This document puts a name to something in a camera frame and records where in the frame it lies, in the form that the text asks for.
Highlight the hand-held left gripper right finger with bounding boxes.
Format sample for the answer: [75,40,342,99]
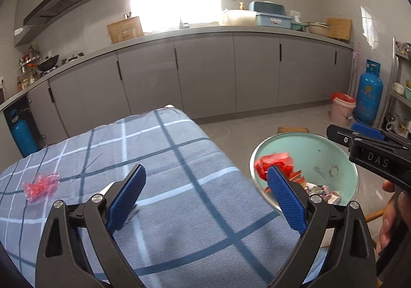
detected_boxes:
[266,165,376,288]

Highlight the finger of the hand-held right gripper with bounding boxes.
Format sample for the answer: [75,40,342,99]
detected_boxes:
[351,123,411,145]
[326,124,411,152]

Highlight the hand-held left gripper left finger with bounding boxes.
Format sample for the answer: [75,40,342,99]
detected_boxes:
[37,164,146,288]

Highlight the green enamel basin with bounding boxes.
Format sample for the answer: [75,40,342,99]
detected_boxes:
[250,132,359,211]

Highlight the person's right hand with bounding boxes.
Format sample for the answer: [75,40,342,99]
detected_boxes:
[376,180,401,255]

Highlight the pink bucket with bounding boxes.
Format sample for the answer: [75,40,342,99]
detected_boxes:
[330,93,357,126]

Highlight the red orange packet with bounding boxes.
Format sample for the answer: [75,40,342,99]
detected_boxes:
[287,170,305,184]

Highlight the large blue gas cylinder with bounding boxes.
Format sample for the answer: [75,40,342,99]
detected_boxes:
[356,59,384,126]

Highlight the crumpled white plastic bag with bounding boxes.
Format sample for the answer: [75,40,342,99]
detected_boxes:
[303,181,343,206]

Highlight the red plastic bag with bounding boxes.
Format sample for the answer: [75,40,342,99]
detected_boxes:
[254,152,294,181]

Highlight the wicker chair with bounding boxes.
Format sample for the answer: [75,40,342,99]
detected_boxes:
[364,196,394,224]

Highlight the metal shelf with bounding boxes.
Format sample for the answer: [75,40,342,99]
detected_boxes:
[377,37,411,137]

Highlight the blue plaid cloth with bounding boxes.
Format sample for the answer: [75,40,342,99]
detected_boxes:
[0,106,325,288]

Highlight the red plastic wrapper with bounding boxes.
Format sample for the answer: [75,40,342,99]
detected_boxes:
[23,172,61,202]

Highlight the wooden cutting board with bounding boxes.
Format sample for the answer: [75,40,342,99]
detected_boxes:
[326,17,352,41]

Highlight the woven basket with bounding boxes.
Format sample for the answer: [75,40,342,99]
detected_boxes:
[306,21,331,35]

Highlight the small blue gas cylinder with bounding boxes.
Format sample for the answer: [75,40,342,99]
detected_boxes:
[7,108,39,157]

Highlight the blue dish rack box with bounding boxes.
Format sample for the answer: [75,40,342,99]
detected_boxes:
[249,1,293,29]

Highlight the grey kitchen cabinets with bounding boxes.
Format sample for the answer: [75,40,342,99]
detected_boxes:
[0,26,355,150]

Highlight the white plastic tub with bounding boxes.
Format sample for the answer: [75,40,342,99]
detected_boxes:
[220,9,257,27]

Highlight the black wok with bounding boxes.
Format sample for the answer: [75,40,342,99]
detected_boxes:
[27,55,60,72]

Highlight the spice rack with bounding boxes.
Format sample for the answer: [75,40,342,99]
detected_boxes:
[16,44,41,89]

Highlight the cardboard box on counter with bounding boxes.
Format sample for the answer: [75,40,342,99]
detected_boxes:
[107,16,144,44]

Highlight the range hood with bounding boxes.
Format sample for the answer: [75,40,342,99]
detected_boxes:
[23,0,94,26]

